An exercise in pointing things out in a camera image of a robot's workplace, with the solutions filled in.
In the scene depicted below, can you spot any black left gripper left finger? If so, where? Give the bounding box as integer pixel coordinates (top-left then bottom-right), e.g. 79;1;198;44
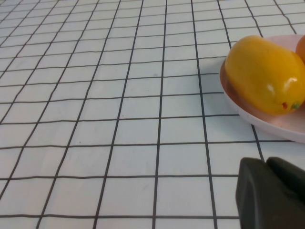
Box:
234;156;305;229

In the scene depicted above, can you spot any yellow mango with red speck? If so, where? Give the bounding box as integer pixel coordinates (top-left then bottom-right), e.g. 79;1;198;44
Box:
224;35;305;117

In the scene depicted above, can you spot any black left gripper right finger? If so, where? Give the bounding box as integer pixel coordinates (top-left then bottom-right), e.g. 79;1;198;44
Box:
265;156;305;198

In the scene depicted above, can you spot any white grid-pattern tablecloth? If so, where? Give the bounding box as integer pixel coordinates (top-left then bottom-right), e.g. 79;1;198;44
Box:
0;0;305;229

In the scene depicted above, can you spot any pink round plate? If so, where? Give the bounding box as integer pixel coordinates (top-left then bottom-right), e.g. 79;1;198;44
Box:
219;34;305;144

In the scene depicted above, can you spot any orange mango with green tip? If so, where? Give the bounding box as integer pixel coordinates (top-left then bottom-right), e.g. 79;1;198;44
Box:
295;35;305;63

